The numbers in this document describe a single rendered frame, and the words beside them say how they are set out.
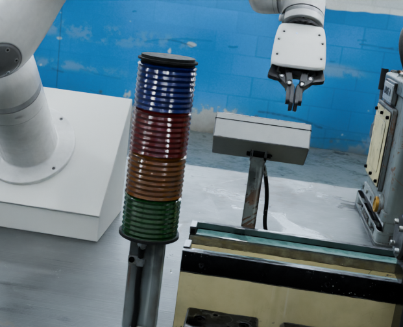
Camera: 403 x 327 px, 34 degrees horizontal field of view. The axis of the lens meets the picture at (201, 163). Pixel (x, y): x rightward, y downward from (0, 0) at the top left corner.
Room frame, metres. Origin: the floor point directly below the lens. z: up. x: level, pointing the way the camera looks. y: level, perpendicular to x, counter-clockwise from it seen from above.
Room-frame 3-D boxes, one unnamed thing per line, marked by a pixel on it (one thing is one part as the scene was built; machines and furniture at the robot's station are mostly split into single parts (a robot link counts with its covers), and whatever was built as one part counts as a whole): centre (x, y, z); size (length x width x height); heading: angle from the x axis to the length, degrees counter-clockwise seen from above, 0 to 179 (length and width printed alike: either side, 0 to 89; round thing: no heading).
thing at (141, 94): (0.67, 0.05, 1.19); 0.06 x 0.06 x 0.04
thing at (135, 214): (0.67, 0.05, 1.05); 0.06 x 0.06 x 0.04
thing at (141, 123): (0.67, 0.05, 1.14); 0.06 x 0.06 x 0.04
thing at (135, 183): (0.67, 0.05, 1.10); 0.06 x 0.06 x 0.04
